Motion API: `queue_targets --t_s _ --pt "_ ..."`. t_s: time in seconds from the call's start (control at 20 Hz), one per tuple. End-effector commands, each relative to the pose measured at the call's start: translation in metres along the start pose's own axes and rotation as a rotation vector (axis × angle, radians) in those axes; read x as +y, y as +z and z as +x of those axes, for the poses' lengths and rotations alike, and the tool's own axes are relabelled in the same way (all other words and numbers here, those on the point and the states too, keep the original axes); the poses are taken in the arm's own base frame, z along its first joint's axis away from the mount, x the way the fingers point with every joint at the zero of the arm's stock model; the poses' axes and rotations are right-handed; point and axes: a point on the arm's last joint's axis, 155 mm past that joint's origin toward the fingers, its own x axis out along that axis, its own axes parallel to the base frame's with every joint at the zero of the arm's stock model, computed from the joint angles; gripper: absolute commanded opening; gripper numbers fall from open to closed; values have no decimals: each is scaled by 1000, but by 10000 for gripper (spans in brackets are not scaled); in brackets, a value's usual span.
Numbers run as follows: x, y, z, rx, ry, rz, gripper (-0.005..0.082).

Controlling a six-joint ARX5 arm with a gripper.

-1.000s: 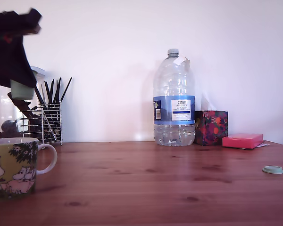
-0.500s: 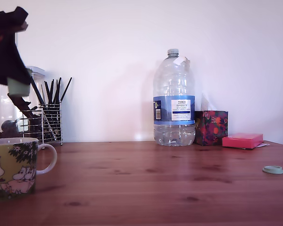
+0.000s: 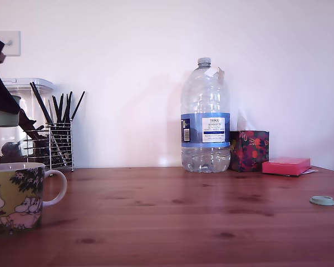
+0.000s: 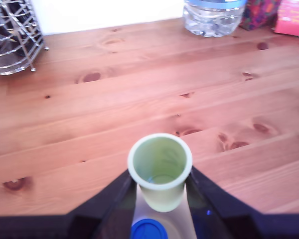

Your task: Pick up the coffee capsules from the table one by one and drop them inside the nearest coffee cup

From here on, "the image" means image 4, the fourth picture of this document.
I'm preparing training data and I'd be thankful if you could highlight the blue coffee capsule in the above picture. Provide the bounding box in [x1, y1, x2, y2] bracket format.
[130, 218, 169, 239]

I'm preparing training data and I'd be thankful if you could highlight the metal wire utensil rack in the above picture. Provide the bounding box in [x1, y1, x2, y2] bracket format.
[0, 0, 50, 76]

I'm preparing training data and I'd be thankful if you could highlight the floral tissue box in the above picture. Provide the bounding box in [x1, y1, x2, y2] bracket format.
[239, 0, 282, 31]

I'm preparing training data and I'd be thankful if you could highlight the pale green coffee capsule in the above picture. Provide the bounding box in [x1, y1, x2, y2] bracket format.
[128, 133, 193, 213]

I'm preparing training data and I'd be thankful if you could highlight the large clear water bottle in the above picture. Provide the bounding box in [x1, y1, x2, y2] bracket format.
[183, 0, 247, 38]

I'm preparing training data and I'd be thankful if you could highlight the pink flat box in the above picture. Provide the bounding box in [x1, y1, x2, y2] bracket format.
[274, 0, 299, 38]

